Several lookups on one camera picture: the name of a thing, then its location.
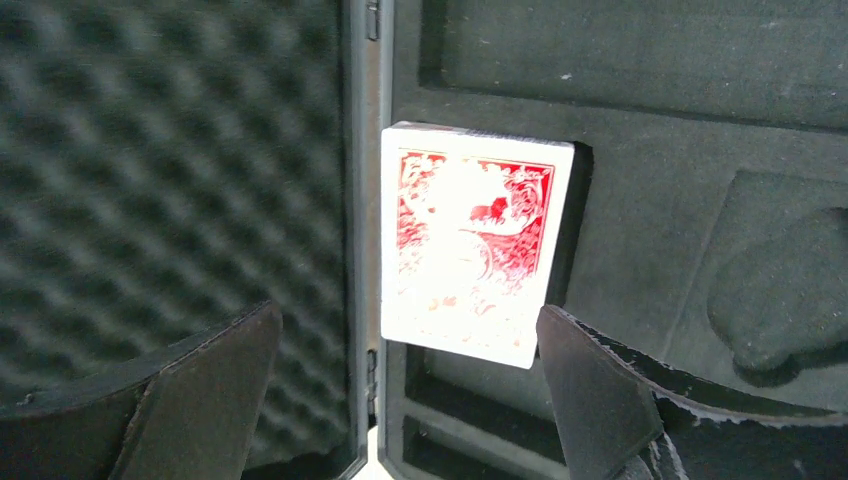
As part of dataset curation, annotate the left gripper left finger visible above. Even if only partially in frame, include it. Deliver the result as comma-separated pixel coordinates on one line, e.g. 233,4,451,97
1,302,282,479

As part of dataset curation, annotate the red playing card deck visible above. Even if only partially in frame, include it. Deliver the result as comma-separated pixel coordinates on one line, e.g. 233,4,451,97
380,121,575,369

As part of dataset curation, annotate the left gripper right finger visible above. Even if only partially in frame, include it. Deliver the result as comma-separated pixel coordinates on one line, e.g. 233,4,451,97
536,305,847,479

